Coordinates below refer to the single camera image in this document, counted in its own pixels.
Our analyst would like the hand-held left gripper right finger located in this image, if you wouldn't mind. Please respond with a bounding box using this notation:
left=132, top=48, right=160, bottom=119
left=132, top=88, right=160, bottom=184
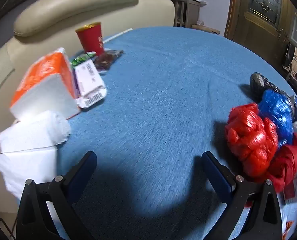
left=201, top=151, right=282, bottom=240

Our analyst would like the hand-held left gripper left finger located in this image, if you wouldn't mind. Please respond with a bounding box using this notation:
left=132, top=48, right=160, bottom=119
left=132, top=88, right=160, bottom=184
left=16, top=151, right=98, bottom=240

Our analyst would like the red plastic bag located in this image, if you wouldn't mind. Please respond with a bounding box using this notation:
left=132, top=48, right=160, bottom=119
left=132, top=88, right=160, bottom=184
left=225, top=103, right=279, bottom=178

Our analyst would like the red cloth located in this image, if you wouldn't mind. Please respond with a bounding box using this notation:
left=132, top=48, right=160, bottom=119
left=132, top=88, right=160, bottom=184
left=256, top=132, right=297, bottom=193

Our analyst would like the white tissue pile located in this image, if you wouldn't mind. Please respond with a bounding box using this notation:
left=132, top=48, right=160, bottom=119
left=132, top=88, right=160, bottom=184
left=0, top=147, right=59, bottom=205

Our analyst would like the blue plastic bag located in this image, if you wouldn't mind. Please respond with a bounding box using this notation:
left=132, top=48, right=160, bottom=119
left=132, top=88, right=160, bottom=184
left=258, top=89, right=294, bottom=150

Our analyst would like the white purple medicine box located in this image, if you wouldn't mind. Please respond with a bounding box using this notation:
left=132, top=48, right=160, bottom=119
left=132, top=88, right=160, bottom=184
left=72, top=59, right=107, bottom=109

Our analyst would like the orange tissue pack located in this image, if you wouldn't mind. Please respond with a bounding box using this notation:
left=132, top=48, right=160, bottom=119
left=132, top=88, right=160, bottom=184
left=9, top=47, right=81, bottom=123

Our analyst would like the black plastic bag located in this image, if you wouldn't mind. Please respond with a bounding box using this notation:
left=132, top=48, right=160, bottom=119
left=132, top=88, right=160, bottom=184
left=250, top=72, right=292, bottom=103

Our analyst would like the green snack packet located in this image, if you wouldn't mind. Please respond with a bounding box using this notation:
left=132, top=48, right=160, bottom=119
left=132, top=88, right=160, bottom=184
left=71, top=51, right=97, bottom=67

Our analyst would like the dark snack packet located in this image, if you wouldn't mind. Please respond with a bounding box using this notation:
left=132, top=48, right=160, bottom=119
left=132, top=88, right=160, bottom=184
left=94, top=49, right=124, bottom=74

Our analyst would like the red paper cup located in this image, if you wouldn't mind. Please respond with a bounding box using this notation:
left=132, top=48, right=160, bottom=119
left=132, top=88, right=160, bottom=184
left=75, top=22, right=104, bottom=57

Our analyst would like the dark metal chair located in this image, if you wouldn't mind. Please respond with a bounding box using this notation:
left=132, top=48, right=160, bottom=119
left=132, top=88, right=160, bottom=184
left=282, top=42, right=297, bottom=93

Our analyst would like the brown cardboard box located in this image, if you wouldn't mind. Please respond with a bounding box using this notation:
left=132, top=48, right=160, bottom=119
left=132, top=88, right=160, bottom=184
left=191, top=24, right=221, bottom=35

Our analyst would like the wooden door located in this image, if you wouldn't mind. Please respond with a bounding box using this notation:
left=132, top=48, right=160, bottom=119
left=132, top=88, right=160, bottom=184
left=225, top=0, right=297, bottom=63

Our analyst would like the radiator cabinet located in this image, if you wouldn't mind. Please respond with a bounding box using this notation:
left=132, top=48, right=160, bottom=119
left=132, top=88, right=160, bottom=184
left=161, top=0, right=206, bottom=28

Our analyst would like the beige leather sofa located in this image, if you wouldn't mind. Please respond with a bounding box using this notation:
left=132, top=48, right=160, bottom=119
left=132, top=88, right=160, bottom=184
left=0, top=0, right=176, bottom=230

